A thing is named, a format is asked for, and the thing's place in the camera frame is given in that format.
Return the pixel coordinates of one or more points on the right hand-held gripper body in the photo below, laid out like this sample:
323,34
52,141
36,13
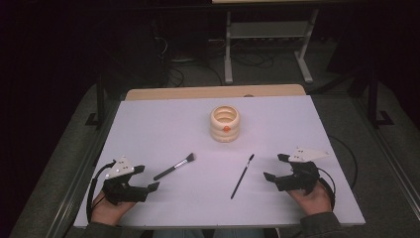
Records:
302,178

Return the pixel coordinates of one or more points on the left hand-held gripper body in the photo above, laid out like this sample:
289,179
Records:
122,193

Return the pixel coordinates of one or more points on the black makeup brush silver ferrule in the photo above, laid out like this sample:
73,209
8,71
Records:
172,170

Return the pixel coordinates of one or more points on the thin black eyeliner brush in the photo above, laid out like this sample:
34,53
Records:
242,176

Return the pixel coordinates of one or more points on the cream ribbed brush holder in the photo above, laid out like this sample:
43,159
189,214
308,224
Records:
224,134

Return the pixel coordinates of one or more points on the person's left hand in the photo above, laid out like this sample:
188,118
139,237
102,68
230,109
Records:
107,213

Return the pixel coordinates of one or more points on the person's right hand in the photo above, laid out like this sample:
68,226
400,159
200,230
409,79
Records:
313,203

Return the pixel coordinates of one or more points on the white board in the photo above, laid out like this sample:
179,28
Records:
185,132

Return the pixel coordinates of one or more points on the black metal stand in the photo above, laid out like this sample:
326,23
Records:
100,99
373,99

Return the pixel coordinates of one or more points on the wooden table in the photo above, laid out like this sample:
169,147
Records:
198,92

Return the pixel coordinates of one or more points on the white metal stand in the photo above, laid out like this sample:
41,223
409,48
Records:
267,29

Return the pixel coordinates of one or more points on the metal frame rail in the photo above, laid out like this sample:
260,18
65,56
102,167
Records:
82,172
389,158

